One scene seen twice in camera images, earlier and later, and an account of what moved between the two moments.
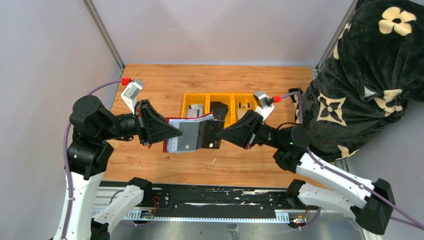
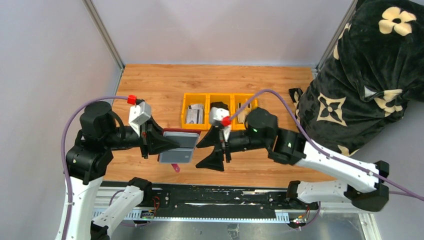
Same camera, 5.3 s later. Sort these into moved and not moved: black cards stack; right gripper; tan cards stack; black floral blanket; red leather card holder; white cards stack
Moved: red leather card holder; right gripper
Not moved: tan cards stack; black floral blanket; black cards stack; white cards stack
